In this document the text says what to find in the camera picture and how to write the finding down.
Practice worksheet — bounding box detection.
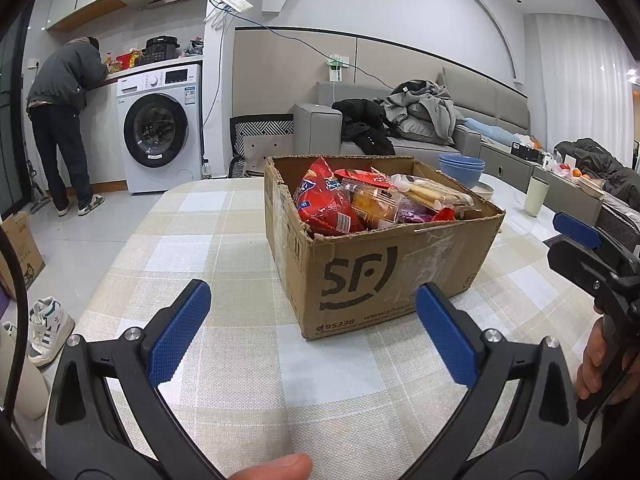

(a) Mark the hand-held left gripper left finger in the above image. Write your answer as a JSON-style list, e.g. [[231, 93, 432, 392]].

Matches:
[[44, 279, 228, 480]]

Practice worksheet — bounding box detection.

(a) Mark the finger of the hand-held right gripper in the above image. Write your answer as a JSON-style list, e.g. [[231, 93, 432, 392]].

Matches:
[[552, 211, 639, 274], [547, 238, 640, 314]]

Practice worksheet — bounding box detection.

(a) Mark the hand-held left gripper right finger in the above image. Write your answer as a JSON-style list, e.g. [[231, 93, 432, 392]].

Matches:
[[400, 282, 583, 480]]

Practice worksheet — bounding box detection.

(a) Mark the brown cardboard box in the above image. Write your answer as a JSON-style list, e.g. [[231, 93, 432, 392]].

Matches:
[[263, 154, 507, 342]]

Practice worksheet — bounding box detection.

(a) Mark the dark purple snack packet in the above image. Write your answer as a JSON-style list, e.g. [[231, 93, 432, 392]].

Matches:
[[397, 197, 437, 226]]

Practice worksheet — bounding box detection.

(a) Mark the clear biscuit stick packet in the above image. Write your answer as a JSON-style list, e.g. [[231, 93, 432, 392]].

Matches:
[[389, 173, 477, 212]]

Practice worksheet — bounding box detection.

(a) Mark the bread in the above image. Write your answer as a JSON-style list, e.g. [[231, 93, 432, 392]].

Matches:
[[349, 182, 402, 232]]

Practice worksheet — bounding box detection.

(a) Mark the red chip packet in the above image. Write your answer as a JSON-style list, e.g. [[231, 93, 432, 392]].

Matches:
[[292, 156, 369, 236]]

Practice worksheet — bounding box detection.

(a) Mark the person's right forearm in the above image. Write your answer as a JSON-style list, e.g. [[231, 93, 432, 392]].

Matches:
[[579, 399, 640, 480]]

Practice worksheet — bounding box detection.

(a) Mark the person's right hand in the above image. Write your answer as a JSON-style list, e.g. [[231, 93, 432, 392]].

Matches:
[[575, 317, 622, 402]]

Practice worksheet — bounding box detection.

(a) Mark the person's left hand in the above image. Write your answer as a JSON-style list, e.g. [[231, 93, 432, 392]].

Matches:
[[221, 452, 314, 480]]

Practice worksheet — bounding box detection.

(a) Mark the beige cup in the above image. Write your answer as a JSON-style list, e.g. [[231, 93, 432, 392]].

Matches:
[[523, 175, 551, 219]]

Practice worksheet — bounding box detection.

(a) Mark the white coffee table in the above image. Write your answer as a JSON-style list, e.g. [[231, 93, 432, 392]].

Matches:
[[474, 172, 567, 242]]

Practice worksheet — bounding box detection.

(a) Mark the dark padded jacket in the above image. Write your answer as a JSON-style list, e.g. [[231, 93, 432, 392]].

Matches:
[[553, 138, 640, 197]]

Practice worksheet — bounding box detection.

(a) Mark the small black box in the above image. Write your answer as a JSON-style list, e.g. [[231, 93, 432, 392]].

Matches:
[[510, 142, 544, 164]]

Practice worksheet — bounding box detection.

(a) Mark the blue bowl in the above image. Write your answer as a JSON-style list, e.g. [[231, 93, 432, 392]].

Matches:
[[439, 163, 485, 189], [438, 153, 486, 169]]

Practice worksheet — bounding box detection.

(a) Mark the light blue pillow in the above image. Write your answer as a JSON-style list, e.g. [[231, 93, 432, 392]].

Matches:
[[462, 117, 521, 144]]

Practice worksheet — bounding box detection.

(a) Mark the white green sneaker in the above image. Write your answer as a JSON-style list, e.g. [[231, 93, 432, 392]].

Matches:
[[24, 297, 76, 367]]

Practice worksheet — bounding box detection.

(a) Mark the white curtain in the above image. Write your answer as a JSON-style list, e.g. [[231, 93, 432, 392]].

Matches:
[[532, 9, 637, 162]]

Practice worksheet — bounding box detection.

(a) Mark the printed cardboard box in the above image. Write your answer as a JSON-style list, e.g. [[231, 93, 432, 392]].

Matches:
[[0, 211, 46, 294]]

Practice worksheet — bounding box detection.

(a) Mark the grey clothes pile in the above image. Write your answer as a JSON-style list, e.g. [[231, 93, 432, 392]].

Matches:
[[382, 78, 469, 143]]

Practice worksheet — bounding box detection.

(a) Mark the white washing machine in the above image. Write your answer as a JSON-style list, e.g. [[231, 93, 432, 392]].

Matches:
[[117, 63, 204, 195]]

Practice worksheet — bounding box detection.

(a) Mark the black jacket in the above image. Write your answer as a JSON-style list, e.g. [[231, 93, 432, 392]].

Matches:
[[331, 98, 397, 157]]

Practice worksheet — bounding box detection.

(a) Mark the grey sofa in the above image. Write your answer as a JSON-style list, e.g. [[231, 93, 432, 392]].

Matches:
[[293, 65, 532, 182]]

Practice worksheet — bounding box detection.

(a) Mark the black glass door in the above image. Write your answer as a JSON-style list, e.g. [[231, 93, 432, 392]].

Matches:
[[0, 9, 37, 217]]

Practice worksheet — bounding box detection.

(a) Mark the black pressure cooker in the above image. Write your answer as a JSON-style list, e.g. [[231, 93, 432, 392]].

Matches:
[[144, 35, 180, 64]]

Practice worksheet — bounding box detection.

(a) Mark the white power strip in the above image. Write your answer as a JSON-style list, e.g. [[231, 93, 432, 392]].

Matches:
[[324, 53, 350, 83]]

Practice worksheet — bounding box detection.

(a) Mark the white router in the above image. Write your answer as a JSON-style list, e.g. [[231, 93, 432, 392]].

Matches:
[[203, 0, 254, 27]]

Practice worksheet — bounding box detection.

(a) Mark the long wall cable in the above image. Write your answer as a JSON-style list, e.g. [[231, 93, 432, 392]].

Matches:
[[234, 9, 402, 89]]

